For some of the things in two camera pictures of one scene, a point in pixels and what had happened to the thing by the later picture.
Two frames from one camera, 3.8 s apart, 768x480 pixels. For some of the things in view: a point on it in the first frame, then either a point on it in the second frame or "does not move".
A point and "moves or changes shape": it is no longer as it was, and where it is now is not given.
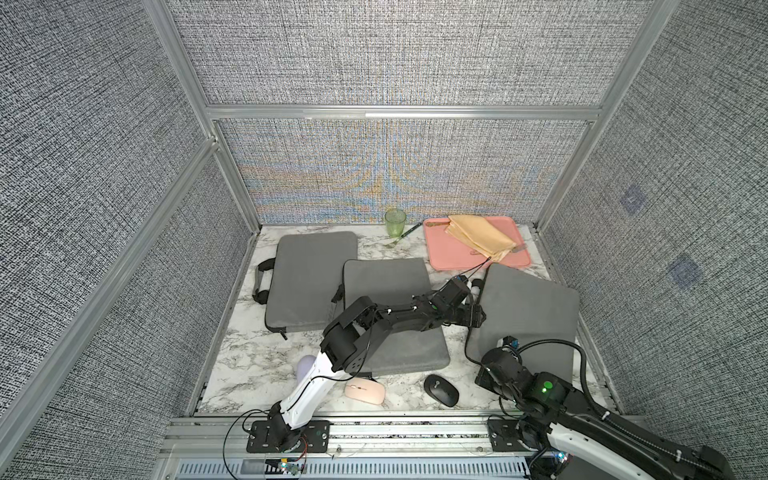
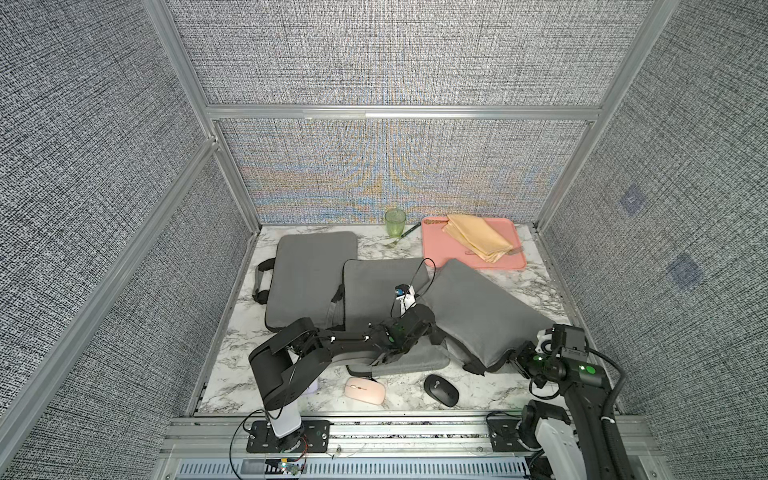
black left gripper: [473, 319] to [433, 329]
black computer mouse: [442, 390] does not move
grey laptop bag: [390, 281] does not move
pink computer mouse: [364, 389] does not move
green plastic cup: [395, 222] does not move
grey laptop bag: [297, 285] does not move
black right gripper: [480, 377] to [521, 354]
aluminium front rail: [375, 448] does not move
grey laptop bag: [539, 315] moves or changes shape
